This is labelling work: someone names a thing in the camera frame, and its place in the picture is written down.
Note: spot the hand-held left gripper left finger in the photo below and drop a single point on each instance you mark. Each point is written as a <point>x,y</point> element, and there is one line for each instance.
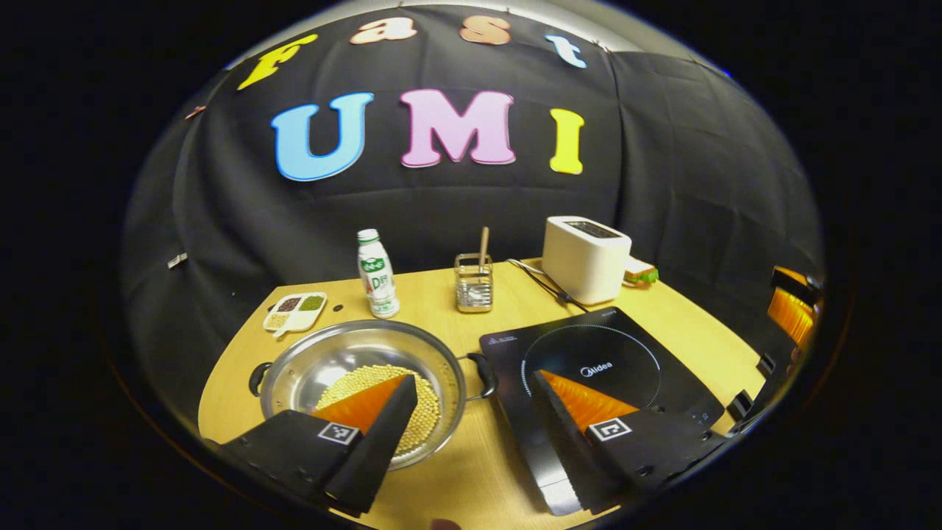
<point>379,442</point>

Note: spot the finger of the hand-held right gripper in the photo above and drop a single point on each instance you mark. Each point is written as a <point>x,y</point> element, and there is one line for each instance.
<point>795,283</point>
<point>791,316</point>

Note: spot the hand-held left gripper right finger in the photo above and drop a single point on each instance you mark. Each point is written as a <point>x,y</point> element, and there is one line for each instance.
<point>563,442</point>

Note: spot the pile of yellow beans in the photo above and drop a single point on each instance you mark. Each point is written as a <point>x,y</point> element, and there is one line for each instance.
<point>346,386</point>

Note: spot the black induction cooktop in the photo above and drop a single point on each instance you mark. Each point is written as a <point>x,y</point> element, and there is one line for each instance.
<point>589,346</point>

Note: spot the sandwich with lettuce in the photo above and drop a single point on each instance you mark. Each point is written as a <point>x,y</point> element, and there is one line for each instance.
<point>642,272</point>

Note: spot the white divided dish with beans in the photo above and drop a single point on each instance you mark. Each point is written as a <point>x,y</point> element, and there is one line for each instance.
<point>294,313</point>

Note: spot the white drink bottle green cap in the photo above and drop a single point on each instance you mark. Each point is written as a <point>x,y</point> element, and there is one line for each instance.
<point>377,280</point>

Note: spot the white toaster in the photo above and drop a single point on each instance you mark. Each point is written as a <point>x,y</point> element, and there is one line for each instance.
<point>585,265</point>

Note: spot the black backdrop cloth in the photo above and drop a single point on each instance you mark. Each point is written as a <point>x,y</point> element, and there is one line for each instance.
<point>662,147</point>

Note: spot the wooden stick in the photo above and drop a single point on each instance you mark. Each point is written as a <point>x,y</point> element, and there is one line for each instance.
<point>484,246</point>

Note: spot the silver cloth clip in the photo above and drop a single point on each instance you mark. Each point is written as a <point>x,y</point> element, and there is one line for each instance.
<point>176,260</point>

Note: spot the pink cloth clip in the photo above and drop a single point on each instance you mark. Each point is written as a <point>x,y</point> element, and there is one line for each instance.
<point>195,112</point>

